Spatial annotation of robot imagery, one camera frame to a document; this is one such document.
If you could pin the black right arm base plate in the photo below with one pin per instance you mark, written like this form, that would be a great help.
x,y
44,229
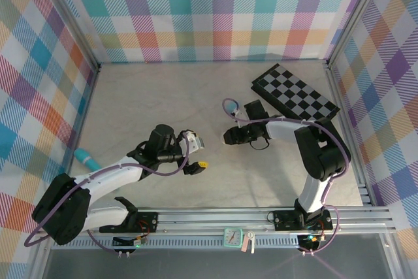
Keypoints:
x,y
284,220

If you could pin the pink eraser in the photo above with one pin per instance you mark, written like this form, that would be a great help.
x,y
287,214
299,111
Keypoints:
x,y
244,246

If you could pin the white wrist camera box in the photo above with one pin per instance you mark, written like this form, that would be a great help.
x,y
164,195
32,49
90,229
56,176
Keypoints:
x,y
193,141
239,119

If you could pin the aluminium corner post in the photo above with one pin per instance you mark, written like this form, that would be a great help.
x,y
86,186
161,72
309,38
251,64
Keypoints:
x,y
352,21
71,21

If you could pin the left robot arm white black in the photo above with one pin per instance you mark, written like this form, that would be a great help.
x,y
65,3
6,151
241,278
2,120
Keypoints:
x,y
107,177

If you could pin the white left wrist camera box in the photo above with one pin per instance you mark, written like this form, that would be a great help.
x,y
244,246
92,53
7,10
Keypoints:
x,y
193,141

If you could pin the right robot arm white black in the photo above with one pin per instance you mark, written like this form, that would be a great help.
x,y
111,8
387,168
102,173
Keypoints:
x,y
323,158

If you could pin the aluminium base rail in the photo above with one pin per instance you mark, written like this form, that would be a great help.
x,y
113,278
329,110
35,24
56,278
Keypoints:
x,y
212,218

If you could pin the aluminium frame bar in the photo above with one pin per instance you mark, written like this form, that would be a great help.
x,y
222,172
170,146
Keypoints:
x,y
85,102
365,194

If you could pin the perforated metal strip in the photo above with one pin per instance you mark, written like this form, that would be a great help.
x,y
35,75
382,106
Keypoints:
x,y
183,243

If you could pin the black grey chessboard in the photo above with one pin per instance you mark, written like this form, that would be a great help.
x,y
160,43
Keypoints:
x,y
294,94

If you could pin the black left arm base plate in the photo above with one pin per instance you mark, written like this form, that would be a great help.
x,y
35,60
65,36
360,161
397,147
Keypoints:
x,y
147,221

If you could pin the white round-headed tag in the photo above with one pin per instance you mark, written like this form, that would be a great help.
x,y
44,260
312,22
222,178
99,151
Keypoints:
x,y
250,236

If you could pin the teal square clock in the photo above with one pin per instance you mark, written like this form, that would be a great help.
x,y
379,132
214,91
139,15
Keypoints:
x,y
232,237

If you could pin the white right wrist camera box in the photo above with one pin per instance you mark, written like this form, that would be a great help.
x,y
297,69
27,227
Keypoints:
x,y
239,119

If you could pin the teal cylindrical bottle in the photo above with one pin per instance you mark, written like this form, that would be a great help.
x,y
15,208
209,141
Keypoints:
x,y
84,158

